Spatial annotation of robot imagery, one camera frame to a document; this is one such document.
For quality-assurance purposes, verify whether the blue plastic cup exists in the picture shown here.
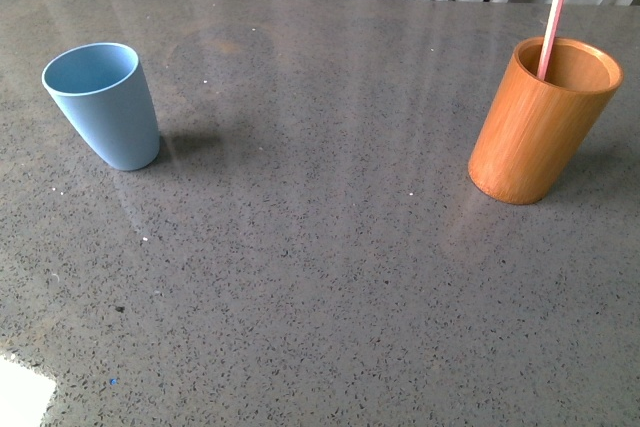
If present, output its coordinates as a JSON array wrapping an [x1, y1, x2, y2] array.
[[41, 42, 160, 171]]

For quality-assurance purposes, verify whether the orange bamboo chopstick holder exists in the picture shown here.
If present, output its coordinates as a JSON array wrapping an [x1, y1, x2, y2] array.
[[468, 37, 624, 205]]

